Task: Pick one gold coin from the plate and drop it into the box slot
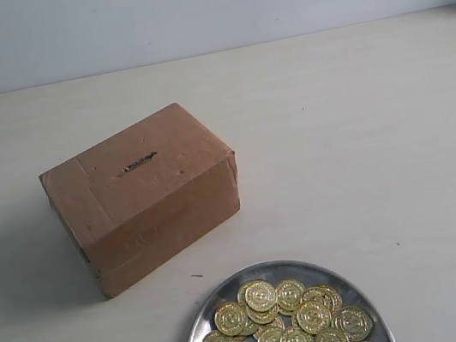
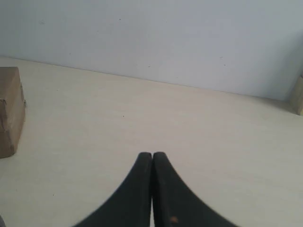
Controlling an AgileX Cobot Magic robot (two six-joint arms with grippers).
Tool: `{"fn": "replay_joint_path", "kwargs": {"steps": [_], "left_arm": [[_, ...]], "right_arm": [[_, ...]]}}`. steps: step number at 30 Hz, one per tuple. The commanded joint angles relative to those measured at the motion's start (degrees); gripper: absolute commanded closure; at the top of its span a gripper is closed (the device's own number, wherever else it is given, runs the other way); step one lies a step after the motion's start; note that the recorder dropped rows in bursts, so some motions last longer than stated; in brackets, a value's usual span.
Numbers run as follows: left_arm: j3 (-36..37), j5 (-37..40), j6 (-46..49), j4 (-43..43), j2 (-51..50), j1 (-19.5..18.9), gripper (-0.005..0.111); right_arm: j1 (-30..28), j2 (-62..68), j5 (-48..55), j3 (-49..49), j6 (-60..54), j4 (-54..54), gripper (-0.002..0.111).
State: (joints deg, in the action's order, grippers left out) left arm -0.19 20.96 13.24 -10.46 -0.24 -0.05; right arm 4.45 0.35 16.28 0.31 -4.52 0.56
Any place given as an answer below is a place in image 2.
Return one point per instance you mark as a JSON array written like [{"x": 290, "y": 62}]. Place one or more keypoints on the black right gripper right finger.
[{"x": 174, "y": 204}]

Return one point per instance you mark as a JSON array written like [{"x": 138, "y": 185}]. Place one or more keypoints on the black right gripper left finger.
[{"x": 130, "y": 204}]

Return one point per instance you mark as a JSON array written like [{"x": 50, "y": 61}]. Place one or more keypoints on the brown cardboard box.
[{"x": 12, "y": 110}]

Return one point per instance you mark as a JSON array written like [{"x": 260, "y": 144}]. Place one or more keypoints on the pale wooden block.
[{"x": 296, "y": 98}]

